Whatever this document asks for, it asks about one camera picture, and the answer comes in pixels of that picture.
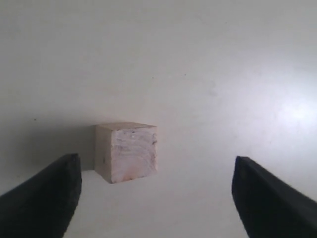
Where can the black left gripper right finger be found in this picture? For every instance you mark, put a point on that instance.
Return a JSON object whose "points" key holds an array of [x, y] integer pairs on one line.
{"points": [[268, 207]]}

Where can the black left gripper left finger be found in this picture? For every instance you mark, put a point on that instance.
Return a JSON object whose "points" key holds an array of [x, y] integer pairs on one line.
{"points": [[43, 206]]}

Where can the small wooden cube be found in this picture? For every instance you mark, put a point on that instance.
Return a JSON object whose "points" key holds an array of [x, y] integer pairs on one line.
{"points": [[125, 151]]}

